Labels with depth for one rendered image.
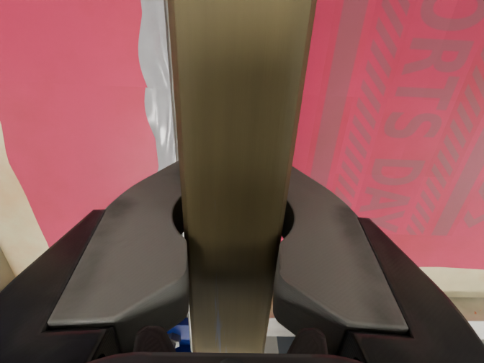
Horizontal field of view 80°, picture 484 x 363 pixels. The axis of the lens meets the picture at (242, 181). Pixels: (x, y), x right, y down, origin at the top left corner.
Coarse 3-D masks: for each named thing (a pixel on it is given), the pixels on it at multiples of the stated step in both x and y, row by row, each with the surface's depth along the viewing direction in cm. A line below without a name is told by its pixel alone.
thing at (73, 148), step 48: (0, 96) 24; (48, 96) 25; (96, 96) 25; (144, 96) 25; (48, 144) 27; (96, 144) 27; (144, 144) 27; (48, 192) 29; (96, 192) 29; (48, 240) 33; (432, 240) 33; (480, 240) 33
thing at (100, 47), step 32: (0, 0) 21; (32, 0) 21; (64, 0) 21; (96, 0) 21; (128, 0) 21; (320, 0) 21; (0, 32) 22; (32, 32) 22; (64, 32) 22; (96, 32) 22; (128, 32) 22; (320, 32) 22; (0, 64) 23; (32, 64) 23; (64, 64) 23; (96, 64) 23; (128, 64) 23; (320, 64) 24
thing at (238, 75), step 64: (192, 0) 5; (256, 0) 5; (192, 64) 6; (256, 64) 6; (192, 128) 7; (256, 128) 7; (192, 192) 8; (256, 192) 7; (192, 256) 9; (256, 256) 9; (192, 320) 11; (256, 320) 10
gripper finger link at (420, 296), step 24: (384, 240) 8; (384, 264) 8; (408, 264) 8; (408, 288) 7; (432, 288) 7; (408, 312) 6; (432, 312) 6; (456, 312) 6; (360, 336) 6; (384, 336) 6; (408, 336) 6; (432, 336) 6; (456, 336) 6; (360, 360) 6; (384, 360) 5; (408, 360) 5; (432, 360) 5; (456, 360) 5; (480, 360) 5
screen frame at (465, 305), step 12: (0, 252) 33; (0, 264) 33; (0, 276) 33; (12, 276) 35; (0, 288) 33; (456, 300) 38; (468, 300) 38; (480, 300) 38; (468, 312) 37; (480, 312) 37; (276, 324) 35; (480, 324) 36; (480, 336) 37
